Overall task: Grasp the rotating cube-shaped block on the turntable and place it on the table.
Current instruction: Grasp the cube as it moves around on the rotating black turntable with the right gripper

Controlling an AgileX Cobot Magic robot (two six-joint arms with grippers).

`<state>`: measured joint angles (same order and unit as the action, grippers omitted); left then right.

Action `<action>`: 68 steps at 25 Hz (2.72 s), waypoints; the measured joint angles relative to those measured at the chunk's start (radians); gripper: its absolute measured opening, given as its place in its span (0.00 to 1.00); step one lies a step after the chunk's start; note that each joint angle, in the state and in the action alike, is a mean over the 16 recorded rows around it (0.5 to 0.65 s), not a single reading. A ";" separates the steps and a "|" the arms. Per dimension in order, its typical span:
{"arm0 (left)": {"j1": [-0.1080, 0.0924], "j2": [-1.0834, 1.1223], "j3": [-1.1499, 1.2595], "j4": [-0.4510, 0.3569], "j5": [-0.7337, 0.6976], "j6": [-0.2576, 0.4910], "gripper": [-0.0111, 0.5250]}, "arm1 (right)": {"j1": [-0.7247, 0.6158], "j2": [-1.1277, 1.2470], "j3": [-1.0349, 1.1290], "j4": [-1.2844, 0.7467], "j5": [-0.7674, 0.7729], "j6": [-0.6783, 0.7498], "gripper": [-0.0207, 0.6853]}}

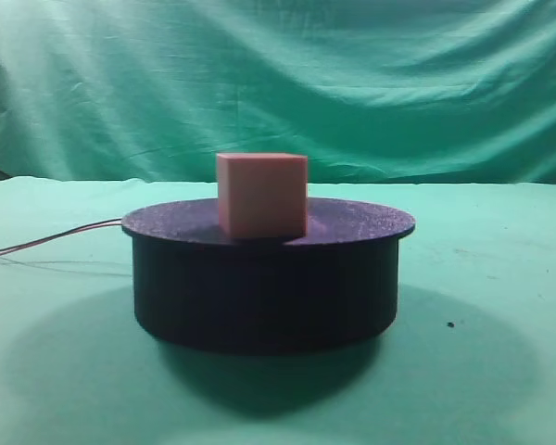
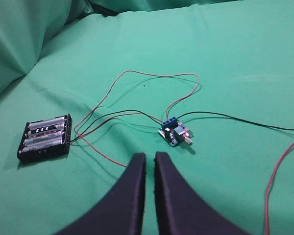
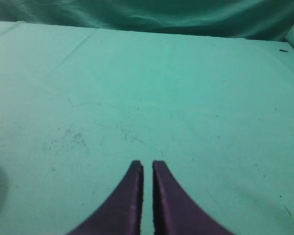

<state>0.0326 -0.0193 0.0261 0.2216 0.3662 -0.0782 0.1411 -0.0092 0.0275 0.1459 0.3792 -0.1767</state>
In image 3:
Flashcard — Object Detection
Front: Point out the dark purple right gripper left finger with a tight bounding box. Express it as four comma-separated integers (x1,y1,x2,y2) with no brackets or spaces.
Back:
69,160,144,235

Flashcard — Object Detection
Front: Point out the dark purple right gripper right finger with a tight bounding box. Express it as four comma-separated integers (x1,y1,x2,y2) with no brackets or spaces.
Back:
152,161,232,235

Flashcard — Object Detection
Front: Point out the green backdrop cloth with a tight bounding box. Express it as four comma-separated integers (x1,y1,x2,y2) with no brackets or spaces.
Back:
0,0,294,48

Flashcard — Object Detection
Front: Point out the green table cloth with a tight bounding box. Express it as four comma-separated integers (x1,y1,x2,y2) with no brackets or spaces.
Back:
0,22,294,235

